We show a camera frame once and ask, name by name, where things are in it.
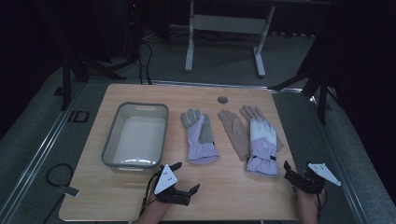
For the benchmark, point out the purple glove with white fingers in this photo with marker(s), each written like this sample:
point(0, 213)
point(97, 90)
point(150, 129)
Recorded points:
point(263, 146)

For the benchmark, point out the purple glove with gray palm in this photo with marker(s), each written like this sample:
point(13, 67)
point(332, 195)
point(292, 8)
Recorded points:
point(199, 146)

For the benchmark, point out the white metal desk frame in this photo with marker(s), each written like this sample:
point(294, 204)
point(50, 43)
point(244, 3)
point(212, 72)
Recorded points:
point(229, 24)

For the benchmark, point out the person's left hand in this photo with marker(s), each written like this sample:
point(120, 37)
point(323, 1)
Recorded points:
point(157, 208)

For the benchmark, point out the round gray table grommet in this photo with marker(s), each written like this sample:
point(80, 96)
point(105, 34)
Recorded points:
point(222, 100)

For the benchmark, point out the gray plastic basket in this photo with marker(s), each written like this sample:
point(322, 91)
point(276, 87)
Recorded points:
point(140, 140)

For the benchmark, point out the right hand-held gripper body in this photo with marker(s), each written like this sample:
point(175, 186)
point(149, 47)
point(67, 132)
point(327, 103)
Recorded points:
point(311, 183)

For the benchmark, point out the person's right hand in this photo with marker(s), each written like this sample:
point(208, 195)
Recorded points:
point(309, 203)

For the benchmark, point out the metal floor rail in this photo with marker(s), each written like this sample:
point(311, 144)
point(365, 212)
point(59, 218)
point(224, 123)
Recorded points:
point(40, 152)
point(336, 161)

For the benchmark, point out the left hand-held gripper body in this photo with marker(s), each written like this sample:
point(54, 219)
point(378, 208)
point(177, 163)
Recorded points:
point(165, 180)

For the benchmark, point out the black metal stand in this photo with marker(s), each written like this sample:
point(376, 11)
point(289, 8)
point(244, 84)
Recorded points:
point(322, 93)
point(66, 81)

